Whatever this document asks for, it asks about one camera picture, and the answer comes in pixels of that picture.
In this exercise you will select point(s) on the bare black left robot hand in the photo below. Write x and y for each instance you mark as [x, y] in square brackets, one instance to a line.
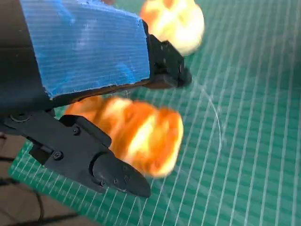
[82, 47]

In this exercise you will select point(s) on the round pale bread bun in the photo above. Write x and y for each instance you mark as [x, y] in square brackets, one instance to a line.
[178, 26]

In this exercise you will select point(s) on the glazed braided bread loaf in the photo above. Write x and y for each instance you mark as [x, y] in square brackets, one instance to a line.
[143, 136]

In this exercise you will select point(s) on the green cutting mat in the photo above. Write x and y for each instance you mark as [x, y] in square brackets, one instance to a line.
[247, 141]

